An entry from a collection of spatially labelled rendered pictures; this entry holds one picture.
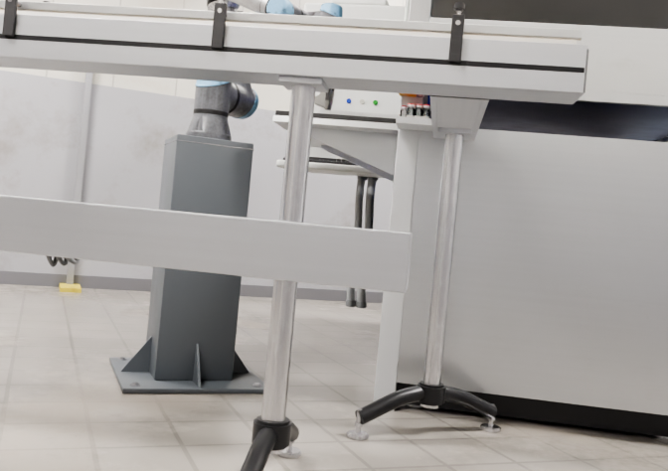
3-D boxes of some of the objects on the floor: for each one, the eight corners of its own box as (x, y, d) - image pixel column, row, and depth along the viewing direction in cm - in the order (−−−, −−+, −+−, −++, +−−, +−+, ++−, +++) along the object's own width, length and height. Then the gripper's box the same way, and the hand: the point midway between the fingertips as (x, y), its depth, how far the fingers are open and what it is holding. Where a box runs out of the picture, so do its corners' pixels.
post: (395, 406, 230) (455, -259, 231) (394, 411, 224) (456, -272, 225) (374, 404, 231) (434, -259, 232) (372, 408, 225) (434, -272, 226)
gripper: (315, 54, 247) (309, 116, 247) (310, 47, 238) (304, 112, 238) (340, 56, 246) (334, 118, 246) (336, 49, 237) (330, 114, 237)
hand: (328, 112), depth 242 cm, fingers closed
